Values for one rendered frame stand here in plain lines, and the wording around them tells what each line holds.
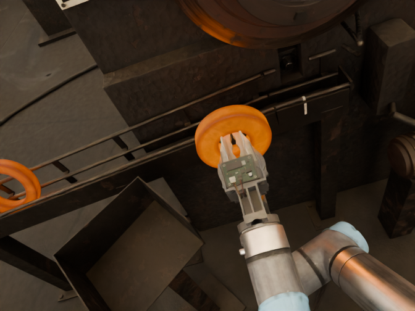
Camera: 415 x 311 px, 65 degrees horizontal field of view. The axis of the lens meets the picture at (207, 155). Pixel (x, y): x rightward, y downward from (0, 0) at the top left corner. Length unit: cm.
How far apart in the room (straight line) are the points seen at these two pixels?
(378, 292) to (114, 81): 71
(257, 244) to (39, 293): 142
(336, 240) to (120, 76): 62
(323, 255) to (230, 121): 29
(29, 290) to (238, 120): 147
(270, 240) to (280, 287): 7
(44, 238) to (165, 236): 117
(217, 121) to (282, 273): 28
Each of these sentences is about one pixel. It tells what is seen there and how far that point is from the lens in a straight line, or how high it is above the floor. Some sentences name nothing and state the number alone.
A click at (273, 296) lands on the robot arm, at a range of 52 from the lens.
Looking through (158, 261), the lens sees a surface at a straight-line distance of 84.
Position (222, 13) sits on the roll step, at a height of 101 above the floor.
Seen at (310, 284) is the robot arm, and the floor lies 71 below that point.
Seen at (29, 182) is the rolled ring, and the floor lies 68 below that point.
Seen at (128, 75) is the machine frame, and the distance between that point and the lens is 87.
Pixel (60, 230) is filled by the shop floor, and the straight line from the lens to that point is 191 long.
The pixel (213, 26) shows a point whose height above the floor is 98.
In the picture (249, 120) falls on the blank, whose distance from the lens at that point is 62.
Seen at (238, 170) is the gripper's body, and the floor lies 88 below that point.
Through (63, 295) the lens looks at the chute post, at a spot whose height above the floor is 1.
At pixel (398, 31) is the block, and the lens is 93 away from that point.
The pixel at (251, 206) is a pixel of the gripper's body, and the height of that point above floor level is 87.
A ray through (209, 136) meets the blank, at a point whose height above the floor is 87.
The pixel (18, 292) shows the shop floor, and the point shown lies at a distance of 190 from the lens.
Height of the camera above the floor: 132
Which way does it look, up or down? 49 degrees down
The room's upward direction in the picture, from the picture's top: 24 degrees counter-clockwise
